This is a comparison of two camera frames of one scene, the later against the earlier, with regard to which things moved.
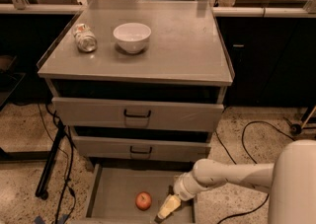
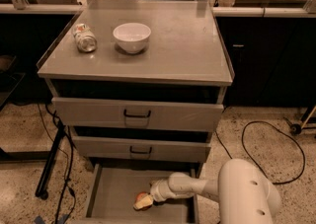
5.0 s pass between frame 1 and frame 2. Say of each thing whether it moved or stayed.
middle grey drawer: stayed
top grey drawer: stayed
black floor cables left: stayed
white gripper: moved
